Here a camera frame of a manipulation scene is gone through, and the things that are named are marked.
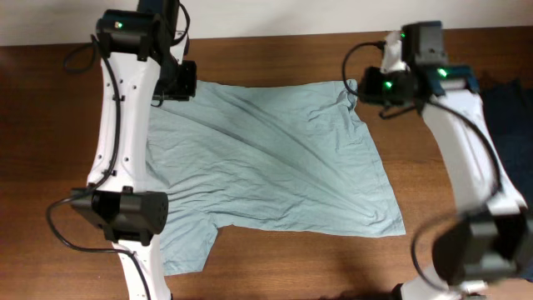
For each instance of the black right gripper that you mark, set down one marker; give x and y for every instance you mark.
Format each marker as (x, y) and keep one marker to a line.
(369, 77)

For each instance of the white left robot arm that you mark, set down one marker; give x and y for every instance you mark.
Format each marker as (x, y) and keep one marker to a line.
(142, 58)

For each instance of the dark blue folded garment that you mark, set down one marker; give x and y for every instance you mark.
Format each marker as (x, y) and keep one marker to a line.
(508, 114)

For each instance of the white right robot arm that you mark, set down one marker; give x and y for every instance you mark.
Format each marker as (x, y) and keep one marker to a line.
(491, 240)

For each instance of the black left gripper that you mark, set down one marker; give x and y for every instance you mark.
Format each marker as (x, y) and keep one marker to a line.
(179, 83)

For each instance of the light teal t-shirt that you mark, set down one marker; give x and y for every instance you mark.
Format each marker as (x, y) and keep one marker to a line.
(294, 158)

